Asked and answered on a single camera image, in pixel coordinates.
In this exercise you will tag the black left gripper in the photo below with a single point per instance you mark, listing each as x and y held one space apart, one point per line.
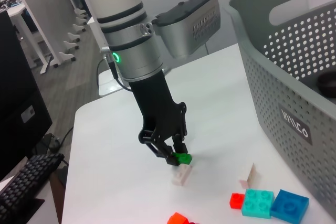
157 108

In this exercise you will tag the long green toy brick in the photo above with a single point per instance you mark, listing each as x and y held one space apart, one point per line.
183 158

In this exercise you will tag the bright red toy brick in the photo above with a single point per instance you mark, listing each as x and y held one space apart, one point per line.
177 219

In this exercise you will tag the translucent white toy brick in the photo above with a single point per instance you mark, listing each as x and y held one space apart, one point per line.
249 178

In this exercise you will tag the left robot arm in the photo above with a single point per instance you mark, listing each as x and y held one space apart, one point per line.
126 45

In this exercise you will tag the white robot base green light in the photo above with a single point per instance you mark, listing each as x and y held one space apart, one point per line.
107 85

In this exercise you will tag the grey perforated storage basket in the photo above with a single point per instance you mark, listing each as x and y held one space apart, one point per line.
275 90

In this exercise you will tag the small red toy brick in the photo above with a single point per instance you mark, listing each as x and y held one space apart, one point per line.
236 201

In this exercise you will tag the teal toy brick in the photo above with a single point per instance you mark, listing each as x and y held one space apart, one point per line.
258 204

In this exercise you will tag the blue toy brick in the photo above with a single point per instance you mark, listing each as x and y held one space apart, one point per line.
288 207

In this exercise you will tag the white desk foot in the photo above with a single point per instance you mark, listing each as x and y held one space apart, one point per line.
67 54
80 27
71 43
74 36

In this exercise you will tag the black keyboard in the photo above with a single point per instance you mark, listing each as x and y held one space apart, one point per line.
26 179

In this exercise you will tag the black computer monitor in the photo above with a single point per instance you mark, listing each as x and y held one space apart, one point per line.
15 103

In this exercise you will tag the small black cup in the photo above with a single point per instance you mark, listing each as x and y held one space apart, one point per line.
326 83

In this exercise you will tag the white office desk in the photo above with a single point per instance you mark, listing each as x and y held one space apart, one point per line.
18 11

